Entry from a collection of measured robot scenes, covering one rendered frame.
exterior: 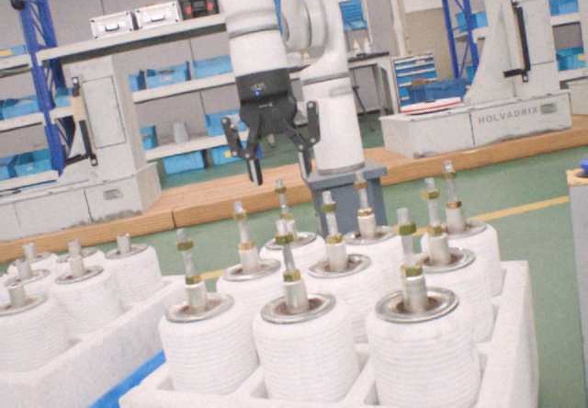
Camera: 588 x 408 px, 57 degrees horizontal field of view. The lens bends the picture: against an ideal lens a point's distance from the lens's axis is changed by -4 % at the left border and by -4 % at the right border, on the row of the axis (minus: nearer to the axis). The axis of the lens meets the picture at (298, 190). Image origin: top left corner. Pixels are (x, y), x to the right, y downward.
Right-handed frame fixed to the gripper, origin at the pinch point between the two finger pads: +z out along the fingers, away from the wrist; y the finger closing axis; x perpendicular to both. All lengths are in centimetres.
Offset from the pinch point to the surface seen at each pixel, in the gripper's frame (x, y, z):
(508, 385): -30.8, 25.4, 16.7
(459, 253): -15.3, 22.7, 9.5
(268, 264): -10.4, -0.8, 9.8
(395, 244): -5.6, 14.9, 10.6
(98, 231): 133, -126, 32
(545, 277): 40, 40, 35
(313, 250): -3.0, 3.4, 10.9
